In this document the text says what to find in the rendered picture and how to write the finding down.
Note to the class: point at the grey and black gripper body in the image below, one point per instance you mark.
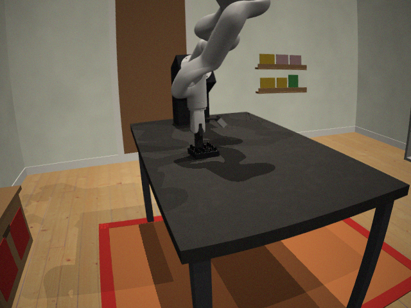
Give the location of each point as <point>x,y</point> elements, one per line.
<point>197,117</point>

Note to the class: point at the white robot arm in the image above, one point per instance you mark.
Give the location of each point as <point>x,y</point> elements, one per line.
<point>219,34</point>

